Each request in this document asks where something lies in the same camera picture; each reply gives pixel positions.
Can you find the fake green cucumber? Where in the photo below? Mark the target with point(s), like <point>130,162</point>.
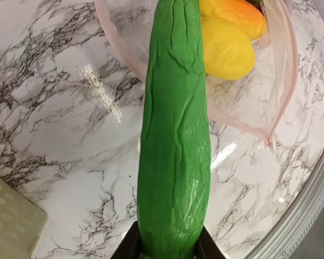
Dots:
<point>174,167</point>

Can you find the green plastic basket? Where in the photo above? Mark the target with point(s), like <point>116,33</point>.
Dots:
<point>21,224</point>

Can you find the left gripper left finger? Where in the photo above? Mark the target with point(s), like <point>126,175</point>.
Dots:
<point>130,246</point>

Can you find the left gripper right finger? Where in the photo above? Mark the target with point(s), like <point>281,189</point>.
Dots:
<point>206,248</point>

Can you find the front aluminium rail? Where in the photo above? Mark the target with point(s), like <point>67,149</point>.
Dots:
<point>283,240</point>

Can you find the clear zip top bag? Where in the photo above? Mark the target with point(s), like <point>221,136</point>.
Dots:
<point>254,103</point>

